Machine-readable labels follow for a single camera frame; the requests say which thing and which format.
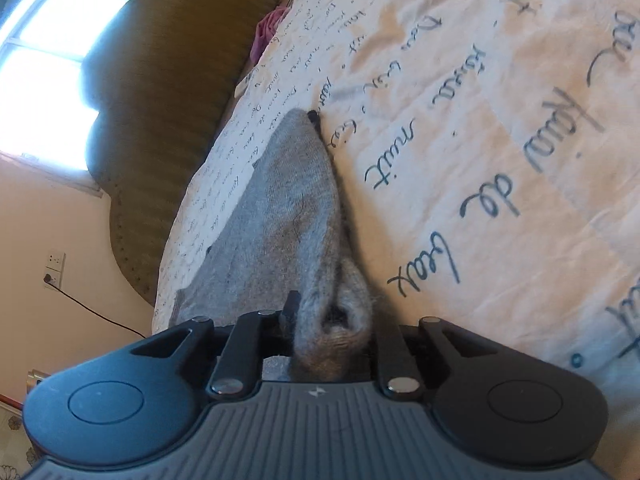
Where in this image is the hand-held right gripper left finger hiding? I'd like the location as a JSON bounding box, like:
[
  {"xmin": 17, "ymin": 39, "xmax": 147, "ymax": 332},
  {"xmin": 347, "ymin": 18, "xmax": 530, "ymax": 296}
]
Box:
[{"xmin": 132, "ymin": 290, "xmax": 303, "ymax": 402}]

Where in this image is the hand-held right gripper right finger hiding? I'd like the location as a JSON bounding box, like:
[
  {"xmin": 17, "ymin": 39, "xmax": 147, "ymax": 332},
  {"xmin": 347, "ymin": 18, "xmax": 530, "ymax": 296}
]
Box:
[{"xmin": 370, "ymin": 316, "xmax": 493, "ymax": 403}]

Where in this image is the grey sweater with navy sleeves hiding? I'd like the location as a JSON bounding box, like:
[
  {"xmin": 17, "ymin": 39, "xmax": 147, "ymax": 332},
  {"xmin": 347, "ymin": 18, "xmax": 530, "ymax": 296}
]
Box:
[{"xmin": 167, "ymin": 107, "xmax": 376, "ymax": 383}]

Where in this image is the white script-printed blanket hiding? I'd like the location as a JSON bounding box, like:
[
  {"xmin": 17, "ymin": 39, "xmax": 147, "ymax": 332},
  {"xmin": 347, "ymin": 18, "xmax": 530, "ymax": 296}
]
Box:
[{"xmin": 152, "ymin": 0, "xmax": 640, "ymax": 480}]

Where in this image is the olive padded headboard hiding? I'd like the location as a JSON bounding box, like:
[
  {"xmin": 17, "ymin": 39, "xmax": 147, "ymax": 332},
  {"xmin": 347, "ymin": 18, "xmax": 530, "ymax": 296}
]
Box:
[{"xmin": 80, "ymin": 0, "xmax": 301, "ymax": 308}]

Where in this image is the pink cloth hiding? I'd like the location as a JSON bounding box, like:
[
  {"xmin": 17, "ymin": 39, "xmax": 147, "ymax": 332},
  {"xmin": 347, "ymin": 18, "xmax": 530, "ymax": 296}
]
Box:
[{"xmin": 248, "ymin": 7, "xmax": 291, "ymax": 63}]

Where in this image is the window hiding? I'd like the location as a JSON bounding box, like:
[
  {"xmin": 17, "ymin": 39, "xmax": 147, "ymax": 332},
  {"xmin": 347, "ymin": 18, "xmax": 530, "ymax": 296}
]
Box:
[{"xmin": 0, "ymin": 0, "xmax": 146, "ymax": 196}]

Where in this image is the black wall cable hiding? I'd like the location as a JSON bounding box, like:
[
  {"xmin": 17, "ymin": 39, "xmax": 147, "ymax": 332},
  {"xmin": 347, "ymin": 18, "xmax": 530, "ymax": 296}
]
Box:
[{"xmin": 44, "ymin": 274, "xmax": 148, "ymax": 339}]

